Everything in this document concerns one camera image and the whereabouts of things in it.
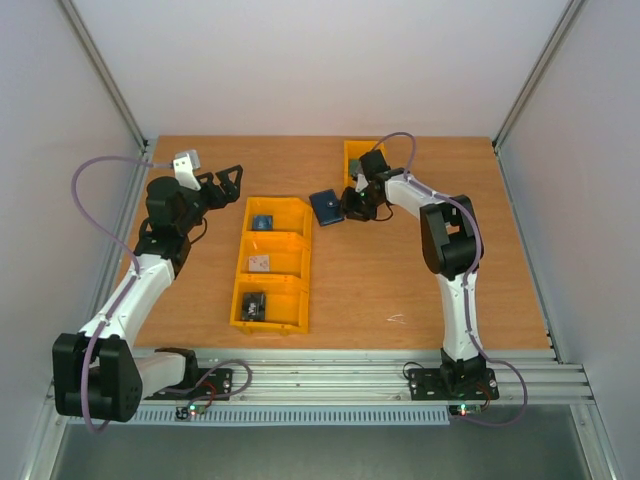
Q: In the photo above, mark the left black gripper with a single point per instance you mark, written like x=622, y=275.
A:
x=232, y=192

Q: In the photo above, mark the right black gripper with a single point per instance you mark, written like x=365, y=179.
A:
x=353, y=204

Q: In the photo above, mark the blue card holder wallet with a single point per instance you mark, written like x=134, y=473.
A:
x=326, y=207

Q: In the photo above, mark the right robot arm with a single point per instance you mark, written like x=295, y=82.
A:
x=452, y=248

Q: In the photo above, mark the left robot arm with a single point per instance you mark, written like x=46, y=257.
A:
x=95, y=374

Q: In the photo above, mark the blue card in bin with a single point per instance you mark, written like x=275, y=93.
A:
x=262, y=223

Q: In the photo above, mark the white card in bin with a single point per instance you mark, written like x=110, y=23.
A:
x=258, y=263

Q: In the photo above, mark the black card in bin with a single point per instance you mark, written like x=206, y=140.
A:
x=253, y=308

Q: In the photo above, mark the yellow single bin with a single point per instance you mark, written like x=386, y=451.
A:
x=354, y=149

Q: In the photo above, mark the yellow bin top of row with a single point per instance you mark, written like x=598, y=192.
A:
x=289, y=214

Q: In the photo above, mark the yellow bin of row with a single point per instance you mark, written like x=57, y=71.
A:
x=289, y=214
x=289, y=253
x=287, y=304

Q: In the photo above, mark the yellow bin middle of row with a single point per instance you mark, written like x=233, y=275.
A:
x=289, y=253

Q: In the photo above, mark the yellow bin bottom of row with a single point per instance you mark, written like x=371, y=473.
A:
x=287, y=304

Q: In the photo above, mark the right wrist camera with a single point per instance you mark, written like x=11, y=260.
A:
x=356, y=174

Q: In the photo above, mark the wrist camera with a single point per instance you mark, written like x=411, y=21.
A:
x=356, y=174
x=185, y=164

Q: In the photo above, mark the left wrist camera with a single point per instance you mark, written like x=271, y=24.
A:
x=185, y=164

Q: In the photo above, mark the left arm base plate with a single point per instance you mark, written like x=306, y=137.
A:
x=220, y=379

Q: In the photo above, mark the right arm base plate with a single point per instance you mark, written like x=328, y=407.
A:
x=427, y=384

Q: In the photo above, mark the grey slotted cable duct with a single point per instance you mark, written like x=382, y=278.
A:
x=305, y=415

